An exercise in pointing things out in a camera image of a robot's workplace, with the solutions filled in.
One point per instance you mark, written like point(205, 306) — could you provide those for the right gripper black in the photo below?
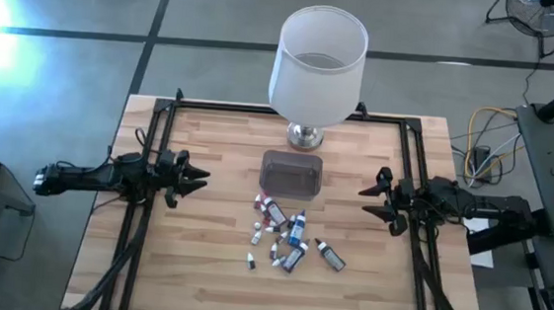
point(402, 197)

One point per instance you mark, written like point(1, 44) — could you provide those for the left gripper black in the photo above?
point(171, 174)

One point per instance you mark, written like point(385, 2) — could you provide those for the large black food coloring bottle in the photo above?
point(331, 256)

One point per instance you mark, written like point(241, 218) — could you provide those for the large blue food coloring bottle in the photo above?
point(297, 231)

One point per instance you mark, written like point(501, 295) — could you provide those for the large red food coloring bottle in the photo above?
point(276, 213)

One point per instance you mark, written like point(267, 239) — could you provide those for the large purple food coloring bottle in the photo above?
point(293, 259)

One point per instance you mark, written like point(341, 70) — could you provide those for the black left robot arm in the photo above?
point(82, 179)

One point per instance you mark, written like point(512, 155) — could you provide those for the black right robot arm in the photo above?
point(452, 196)

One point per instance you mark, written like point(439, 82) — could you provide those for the grey plastic bin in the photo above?
point(290, 178)

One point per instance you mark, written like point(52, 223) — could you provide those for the black power adapter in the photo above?
point(482, 158)

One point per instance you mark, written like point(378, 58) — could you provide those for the white paper sheet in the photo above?
point(484, 260)

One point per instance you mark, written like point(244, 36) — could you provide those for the white shade silver table lamp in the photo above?
point(316, 94)

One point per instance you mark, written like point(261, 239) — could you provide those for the black floor fan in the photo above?
point(545, 22)

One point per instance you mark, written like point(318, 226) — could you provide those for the black aluminium table frame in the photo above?
point(221, 106)

